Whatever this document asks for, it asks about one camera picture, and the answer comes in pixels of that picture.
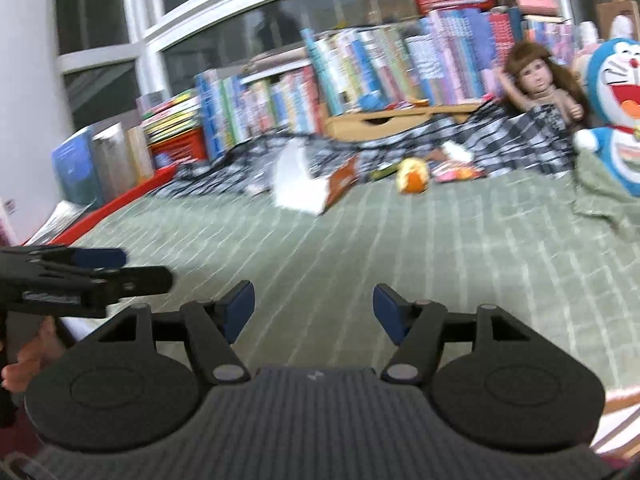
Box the red bed rail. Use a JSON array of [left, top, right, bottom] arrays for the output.
[[22, 162, 180, 248]]

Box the orange yellow round toy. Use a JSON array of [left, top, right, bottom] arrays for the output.
[[396, 157, 431, 195]]

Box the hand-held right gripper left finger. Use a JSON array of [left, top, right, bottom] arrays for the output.
[[97, 280, 257, 386]]

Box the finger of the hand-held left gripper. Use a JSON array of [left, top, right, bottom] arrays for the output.
[[75, 266, 174, 302], [0, 245, 127, 281]]

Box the row of colourful books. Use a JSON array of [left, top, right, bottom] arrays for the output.
[[195, 7, 576, 161]]

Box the large blue book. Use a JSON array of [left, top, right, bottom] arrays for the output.
[[52, 127, 106, 208]]

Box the tan upright book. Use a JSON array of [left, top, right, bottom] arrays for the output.
[[127, 125, 153, 183]]

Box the stack of flat books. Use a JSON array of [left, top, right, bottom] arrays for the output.
[[139, 89, 203, 147]]

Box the large grey book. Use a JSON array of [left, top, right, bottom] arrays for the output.
[[92, 122, 138, 196]]

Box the pink white rabbit plush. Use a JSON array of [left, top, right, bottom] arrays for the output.
[[570, 14, 638, 83]]

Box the wooden drawer box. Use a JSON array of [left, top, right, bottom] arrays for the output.
[[325, 102, 485, 143]]

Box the black white plaid blanket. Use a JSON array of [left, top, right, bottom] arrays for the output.
[[165, 102, 583, 198]]

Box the brown haired doll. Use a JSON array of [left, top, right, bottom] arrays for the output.
[[500, 42, 591, 136]]

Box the wooden bed frame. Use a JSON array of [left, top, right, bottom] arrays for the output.
[[590, 387, 640, 461]]

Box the brown snack packet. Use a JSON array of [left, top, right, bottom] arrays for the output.
[[322, 155, 362, 209]]

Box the wooden easel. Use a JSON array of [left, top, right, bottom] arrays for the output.
[[595, 0, 640, 41]]

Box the blue cat plush toy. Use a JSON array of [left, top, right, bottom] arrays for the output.
[[572, 37, 640, 196]]

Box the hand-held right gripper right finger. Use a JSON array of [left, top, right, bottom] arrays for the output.
[[372, 282, 532, 385]]

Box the red orange wrapper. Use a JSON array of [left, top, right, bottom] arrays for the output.
[[432, 160, 488, 183]]

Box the green striped blanket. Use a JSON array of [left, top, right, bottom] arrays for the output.
[[65, 152, 640, 411]]

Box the person's left hand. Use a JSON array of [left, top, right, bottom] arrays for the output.
[[0, 317, 63, 393]]

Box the person's maroon clothing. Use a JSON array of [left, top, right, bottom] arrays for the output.
[[0, 412, 36, 456]]

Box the glossy magazine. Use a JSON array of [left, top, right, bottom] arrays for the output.
[[27, 199, 96, 247]]

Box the white tube wrapper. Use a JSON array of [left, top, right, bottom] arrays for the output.
[[441, 141, 475, 163]]

